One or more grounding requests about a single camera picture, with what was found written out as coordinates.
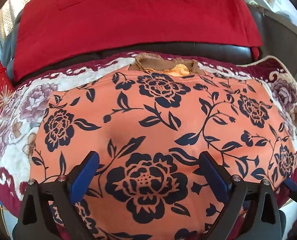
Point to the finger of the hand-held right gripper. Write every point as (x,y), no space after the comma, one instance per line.
(291,183)

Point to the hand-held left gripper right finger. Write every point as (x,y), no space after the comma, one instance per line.
(214,177)

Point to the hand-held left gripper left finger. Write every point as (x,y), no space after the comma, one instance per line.
(84,177)

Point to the orange floral blouse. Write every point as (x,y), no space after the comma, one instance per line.
(151,117)

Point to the maroon floral seat cover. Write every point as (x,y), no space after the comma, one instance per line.
(21,120)

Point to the dark leather sofa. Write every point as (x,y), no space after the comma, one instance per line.
(188,48)

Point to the red quilted blanket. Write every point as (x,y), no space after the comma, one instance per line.
(126,17)

